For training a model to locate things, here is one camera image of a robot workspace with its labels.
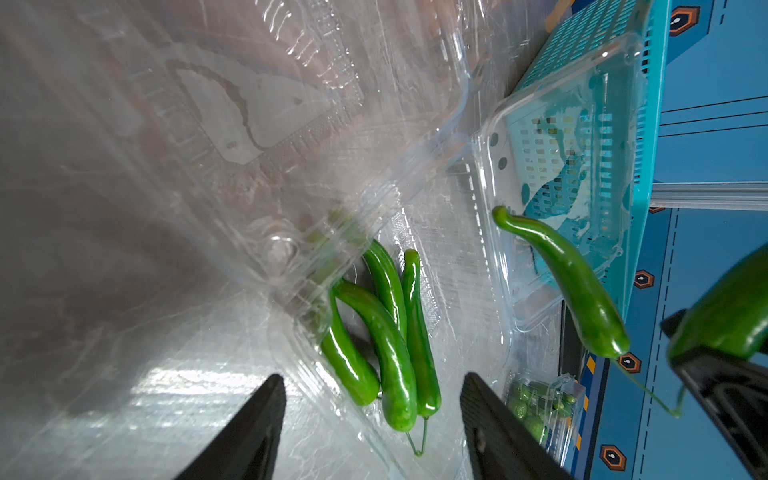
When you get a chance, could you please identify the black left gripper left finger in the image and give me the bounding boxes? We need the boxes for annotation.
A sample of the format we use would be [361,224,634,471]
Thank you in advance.
[178,373,286,479]

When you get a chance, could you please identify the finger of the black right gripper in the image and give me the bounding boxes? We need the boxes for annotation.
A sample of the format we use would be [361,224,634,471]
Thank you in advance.
[661,309,767,479]

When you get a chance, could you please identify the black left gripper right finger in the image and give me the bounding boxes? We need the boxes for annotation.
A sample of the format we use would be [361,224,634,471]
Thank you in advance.
[460,372,571,480]

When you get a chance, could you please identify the small green pepper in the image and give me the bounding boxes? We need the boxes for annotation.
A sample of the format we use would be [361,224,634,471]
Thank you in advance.
[333,279,424,458]
[492,205,686,418]
[402,249,442,419]
[667,245,767,360]
[320,293,380,407]

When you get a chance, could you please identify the clear pepper container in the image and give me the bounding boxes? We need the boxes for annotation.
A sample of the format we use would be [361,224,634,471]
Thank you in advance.
[506,370,586,470]
[0,0,649,480]

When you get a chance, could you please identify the teal plastic mesh basket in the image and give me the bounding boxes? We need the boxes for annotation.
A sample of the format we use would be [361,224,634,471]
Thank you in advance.
[507,1,671,312]

